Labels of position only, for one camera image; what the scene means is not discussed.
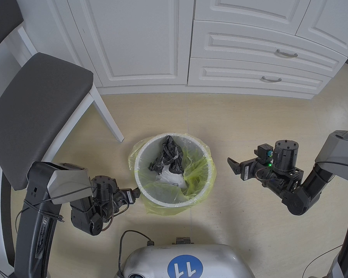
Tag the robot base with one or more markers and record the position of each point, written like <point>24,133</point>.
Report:
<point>150,259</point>

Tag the white chair with grey seat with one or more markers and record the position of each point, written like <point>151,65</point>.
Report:
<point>40,91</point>

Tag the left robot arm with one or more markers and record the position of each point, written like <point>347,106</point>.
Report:
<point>58,181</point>

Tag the black plastic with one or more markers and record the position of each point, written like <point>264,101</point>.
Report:
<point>169,155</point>

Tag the white wardrobe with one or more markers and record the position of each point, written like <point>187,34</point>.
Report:
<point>133,25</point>

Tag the yellow plastic bag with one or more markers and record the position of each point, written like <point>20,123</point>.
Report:
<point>162,210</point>

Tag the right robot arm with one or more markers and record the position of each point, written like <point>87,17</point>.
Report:
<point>336,155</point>

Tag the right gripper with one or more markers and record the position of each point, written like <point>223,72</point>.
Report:
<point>255,171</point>

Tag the white trash bin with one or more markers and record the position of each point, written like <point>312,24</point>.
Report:
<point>165,202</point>

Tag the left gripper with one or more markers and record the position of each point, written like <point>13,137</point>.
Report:
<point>127,197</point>

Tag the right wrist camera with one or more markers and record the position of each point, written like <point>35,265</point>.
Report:
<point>264,153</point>

